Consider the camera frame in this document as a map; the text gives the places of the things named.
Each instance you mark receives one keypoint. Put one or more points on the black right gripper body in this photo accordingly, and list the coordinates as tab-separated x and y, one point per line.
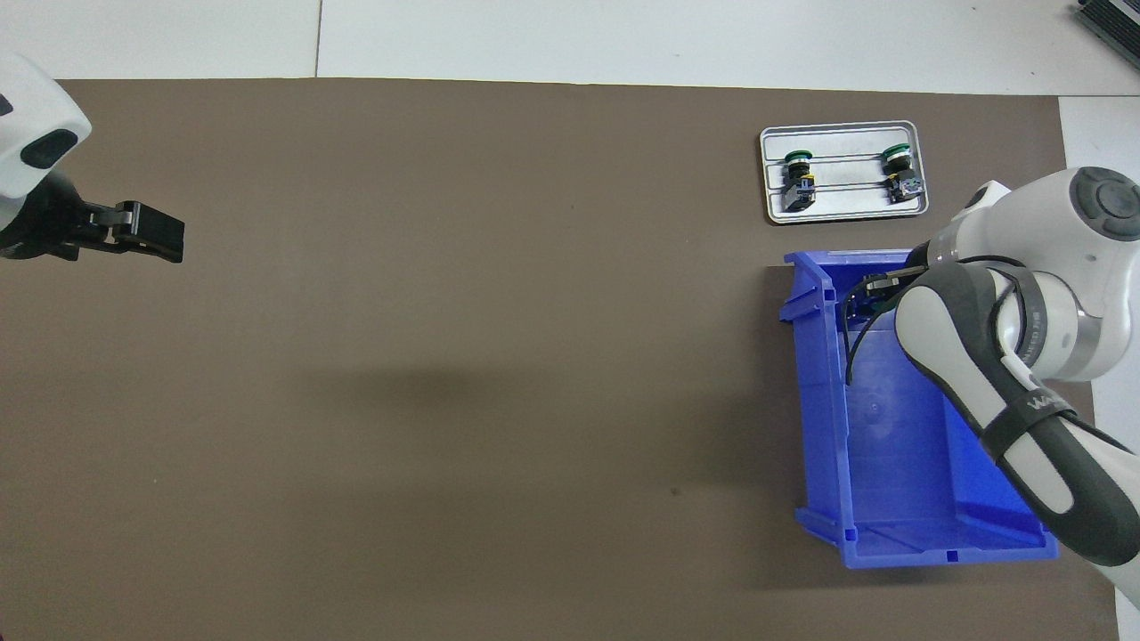
913	267

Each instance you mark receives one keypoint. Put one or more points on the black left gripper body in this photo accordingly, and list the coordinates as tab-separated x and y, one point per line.
40	227

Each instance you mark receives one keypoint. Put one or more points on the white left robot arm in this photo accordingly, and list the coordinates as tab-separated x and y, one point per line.
27	116

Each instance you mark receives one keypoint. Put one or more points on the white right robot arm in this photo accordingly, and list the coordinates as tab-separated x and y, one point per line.
1024	338

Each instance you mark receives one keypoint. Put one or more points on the grey metal tray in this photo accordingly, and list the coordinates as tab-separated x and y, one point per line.
846	200

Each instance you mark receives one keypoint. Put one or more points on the blue plastic storage bin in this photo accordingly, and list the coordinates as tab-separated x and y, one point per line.
882	463

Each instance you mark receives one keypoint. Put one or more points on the grey ribbed device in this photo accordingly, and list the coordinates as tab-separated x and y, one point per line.
1113	22

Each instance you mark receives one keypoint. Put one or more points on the brown table mat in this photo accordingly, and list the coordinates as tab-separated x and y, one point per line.
445	401

